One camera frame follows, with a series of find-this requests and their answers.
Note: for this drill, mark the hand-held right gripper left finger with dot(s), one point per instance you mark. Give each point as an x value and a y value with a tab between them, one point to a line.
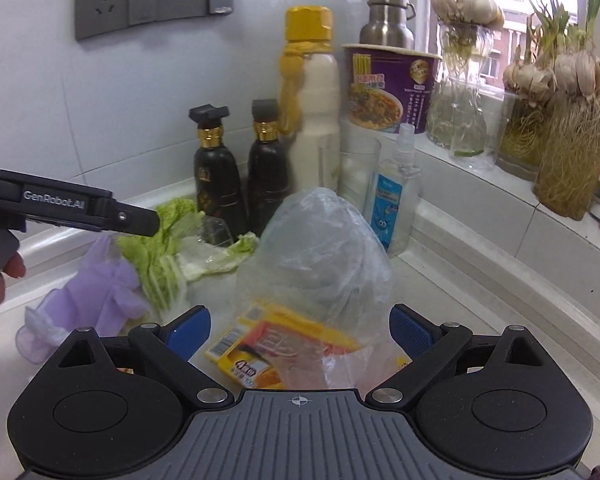
189	332

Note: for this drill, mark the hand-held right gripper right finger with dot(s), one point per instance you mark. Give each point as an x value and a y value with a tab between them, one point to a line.
411	332

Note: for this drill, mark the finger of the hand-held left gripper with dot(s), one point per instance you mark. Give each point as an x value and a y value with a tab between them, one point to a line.
137	221

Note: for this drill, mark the yellow snack packet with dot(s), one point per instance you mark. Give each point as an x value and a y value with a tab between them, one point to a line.
232	360

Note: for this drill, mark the purple rubber glove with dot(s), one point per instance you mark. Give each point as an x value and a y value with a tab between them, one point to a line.
104	290

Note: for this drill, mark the clear plastic bag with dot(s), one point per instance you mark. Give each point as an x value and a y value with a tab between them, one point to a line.
320	250

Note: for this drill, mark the napa cabbage leaf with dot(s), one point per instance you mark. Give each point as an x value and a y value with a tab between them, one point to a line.
214	260
154	255

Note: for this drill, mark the small clear plastic cup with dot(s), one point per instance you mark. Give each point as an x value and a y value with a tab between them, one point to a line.
215	232

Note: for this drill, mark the dark sauce bottle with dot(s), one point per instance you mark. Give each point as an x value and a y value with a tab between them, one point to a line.
269	175
218	180

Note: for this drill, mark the clear spray bottle blue label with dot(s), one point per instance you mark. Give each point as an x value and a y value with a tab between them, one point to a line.
392	200

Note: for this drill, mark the clear drinking glass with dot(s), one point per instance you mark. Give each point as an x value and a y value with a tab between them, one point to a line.
355	170

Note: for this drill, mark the white bottle with yellow cap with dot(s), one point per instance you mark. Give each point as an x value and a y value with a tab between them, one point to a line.
315	110

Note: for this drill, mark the sprouting garlic in plastic bottle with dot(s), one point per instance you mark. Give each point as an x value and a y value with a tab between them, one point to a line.
572	160

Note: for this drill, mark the purple instant noodle cup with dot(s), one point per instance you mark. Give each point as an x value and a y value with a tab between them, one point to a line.
390	90

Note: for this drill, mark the sprouting garlic in glass jar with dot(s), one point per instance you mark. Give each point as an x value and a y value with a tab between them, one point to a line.
522	110

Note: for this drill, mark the steel thermos bottle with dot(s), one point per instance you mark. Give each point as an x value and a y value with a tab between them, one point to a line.
386	22

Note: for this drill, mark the garlic bunch in glass vase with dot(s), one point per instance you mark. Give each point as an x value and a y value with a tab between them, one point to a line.
467	0

